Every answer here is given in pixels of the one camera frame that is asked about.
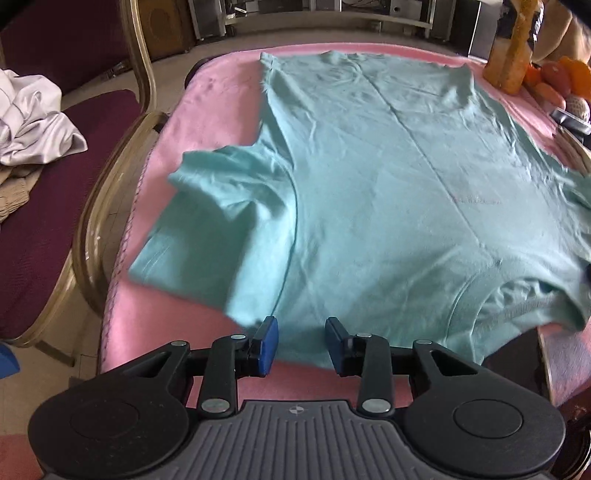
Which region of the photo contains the maroon chair with gold frame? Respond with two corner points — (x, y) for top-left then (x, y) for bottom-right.
(0, 0), (169, 365)

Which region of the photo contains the beige knitted cloth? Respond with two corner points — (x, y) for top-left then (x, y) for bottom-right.
(0, 164), (44, 222)

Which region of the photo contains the teal t-shirt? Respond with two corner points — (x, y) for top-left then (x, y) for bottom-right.
(129, 50), (591, 370)

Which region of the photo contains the wooden speaker box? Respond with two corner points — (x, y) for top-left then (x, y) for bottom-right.
(137, 0), (195, 61)

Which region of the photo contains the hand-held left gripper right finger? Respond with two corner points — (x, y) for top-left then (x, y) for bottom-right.
(324, 317), (485, 418)

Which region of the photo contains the orange-yellow bottle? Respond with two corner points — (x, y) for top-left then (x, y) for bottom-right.
(482, 0), (541, 95)

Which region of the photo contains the dark flat device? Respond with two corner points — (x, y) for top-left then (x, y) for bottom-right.
(551, 108), (591, 136)

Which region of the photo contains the white satin cloth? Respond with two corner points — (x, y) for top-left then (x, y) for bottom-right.
(0, 68), (88, 167)

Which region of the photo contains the white cabinet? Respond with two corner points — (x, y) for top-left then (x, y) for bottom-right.
(431, 0), (491, 58)

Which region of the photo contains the pink flower-patterned blanket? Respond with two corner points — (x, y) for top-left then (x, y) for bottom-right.
(99, 42), (591, 411)

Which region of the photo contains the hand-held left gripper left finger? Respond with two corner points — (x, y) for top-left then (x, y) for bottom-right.
(104, 316), (280, 421)

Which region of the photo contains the blue object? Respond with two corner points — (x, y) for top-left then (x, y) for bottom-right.
(0, 344), (21, 381)

